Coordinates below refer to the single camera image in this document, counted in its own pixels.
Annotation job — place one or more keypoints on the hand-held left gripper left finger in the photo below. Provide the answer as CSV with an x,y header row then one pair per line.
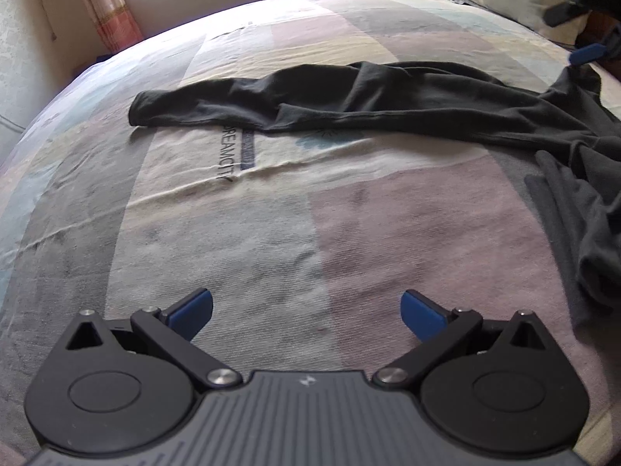
x,y
191,313

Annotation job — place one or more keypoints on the pink patterned curtain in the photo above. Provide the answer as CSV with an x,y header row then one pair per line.
x,y
111,14

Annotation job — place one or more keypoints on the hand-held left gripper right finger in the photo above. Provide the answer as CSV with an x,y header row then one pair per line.
x,y
422,315

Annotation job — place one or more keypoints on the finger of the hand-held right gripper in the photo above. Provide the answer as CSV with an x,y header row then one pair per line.
x,y
558,13
587,55

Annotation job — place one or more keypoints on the patchwork bed sheet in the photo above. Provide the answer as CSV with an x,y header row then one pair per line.
x,y
339,228

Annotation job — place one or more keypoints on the dark grey pants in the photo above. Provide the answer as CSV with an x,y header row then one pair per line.
x,y
388,92

